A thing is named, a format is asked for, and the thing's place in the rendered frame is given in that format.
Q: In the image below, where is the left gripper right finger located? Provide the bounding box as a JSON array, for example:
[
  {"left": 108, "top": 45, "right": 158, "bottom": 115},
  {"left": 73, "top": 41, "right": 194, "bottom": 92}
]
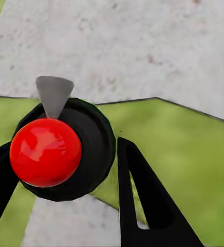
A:
[{"left": 117, "top": 137, "right": 204, "bottom": 247}]

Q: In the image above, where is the insectifuge atomizer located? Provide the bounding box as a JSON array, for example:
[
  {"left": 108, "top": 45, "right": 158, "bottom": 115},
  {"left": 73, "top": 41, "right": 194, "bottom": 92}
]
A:
[{"left": 9, "top": 76, "right": 118, "bottom": 202}]

